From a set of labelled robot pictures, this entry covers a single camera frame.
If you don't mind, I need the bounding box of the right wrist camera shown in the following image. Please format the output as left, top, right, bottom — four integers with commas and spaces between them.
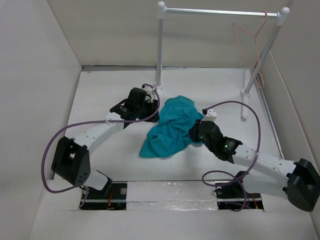
201, 108, 218, 122

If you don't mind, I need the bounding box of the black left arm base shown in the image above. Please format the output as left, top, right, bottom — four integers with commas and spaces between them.
79, 181, 128, 211

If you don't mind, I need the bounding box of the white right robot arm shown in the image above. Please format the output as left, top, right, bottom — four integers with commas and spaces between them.
188, 119, 320, 212

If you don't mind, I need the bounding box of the white clothes rack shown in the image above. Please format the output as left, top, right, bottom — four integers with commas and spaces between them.
150, 0, 290, 104

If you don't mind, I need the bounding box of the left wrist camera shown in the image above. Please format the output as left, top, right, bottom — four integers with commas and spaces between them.
142, 85, 158, 103

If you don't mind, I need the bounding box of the pink wire hanger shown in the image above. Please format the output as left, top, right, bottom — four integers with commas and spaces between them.
231, 10, 269, 91

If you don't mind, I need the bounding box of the teal t shirt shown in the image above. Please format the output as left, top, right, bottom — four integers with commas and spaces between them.
139, 95, 204, 158

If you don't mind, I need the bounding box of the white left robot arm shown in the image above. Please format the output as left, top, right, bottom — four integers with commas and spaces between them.
51, 84, 160, 199

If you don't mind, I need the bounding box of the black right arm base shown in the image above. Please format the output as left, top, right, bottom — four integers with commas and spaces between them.
212, 182, 264, 211

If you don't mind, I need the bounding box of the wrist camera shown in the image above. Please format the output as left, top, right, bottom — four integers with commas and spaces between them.
142, 85, 158, 103
201, 108, 218, 122

